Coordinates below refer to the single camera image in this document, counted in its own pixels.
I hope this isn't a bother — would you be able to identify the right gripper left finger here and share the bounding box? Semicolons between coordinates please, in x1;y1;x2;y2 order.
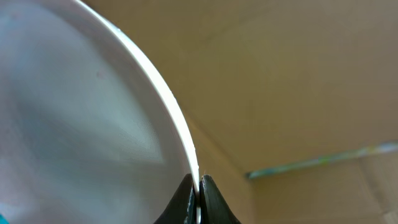
154;174;197;224

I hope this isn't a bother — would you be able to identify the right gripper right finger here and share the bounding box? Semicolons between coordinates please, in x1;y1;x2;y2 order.
200;175;241;224

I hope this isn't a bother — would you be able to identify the white plate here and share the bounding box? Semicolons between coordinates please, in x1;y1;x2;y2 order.
1;1;200;223

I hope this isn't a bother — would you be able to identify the teal plastic tray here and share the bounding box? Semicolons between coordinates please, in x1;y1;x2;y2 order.
0;214;9;224

